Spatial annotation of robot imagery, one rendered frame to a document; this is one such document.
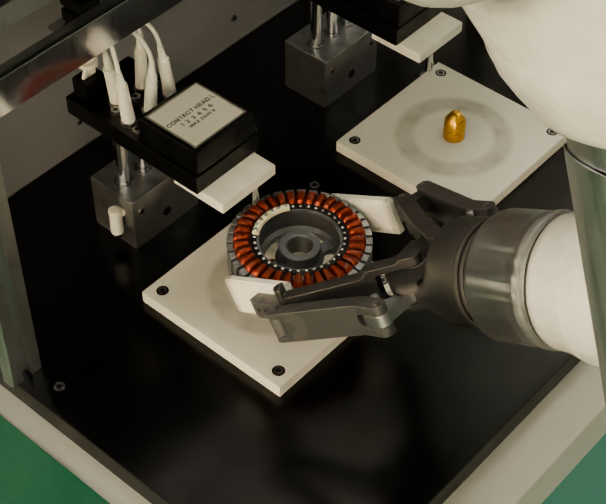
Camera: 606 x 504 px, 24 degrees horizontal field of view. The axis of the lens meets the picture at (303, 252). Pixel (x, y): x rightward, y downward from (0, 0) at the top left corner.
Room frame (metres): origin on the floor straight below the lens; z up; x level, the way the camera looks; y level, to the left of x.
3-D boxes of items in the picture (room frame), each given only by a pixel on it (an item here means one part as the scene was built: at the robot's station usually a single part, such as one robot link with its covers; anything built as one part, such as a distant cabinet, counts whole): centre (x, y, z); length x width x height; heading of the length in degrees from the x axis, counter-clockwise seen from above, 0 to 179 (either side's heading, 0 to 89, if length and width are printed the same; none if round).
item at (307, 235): (0.78, 0.00, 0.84); 0.11 x 0.11 x 0.04
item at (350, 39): (1.07, -0.03, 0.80); 0.08 x 0.05 x 0.06; 139
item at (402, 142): (0.98, -0.14, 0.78); 0.15 x 0.15 x 0.01; 49
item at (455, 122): (0.98, -0.14, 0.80); 0.02 x 0.02 x 0.03
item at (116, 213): (0.85, 0.15, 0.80); 0.01 x 0.01 x 0.03; 49
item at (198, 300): (0.80, 0.02, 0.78); 0.15 x 0.15 x 0.01; 49
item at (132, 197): (0.89, 0.13, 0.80); 0.08 x 0.05 x 0.06; 139
